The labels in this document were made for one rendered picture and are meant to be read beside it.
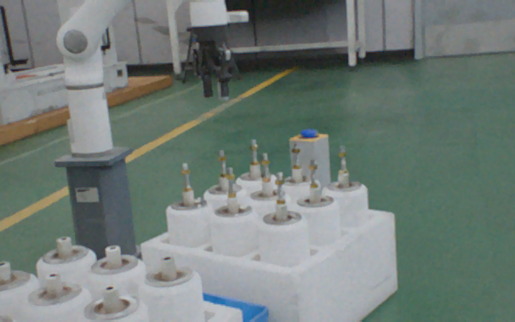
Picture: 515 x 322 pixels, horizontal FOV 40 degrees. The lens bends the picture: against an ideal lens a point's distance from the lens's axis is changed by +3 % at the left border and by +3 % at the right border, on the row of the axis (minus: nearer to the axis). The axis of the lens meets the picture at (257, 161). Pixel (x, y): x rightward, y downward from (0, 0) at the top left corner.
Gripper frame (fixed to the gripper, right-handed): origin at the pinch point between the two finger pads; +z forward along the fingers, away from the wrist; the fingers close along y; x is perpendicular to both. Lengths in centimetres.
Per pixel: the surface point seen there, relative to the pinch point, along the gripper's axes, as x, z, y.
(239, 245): -8.6, 27.3, 19.8
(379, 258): 21.8, 36.6, 25.4
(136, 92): 129, 43, -351
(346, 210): 16.6, 25.6, 22.0
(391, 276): 27, 42, 24
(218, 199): -3.4, 22.6, 3.2
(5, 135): 12, 43, -247
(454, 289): 39, 47, 30
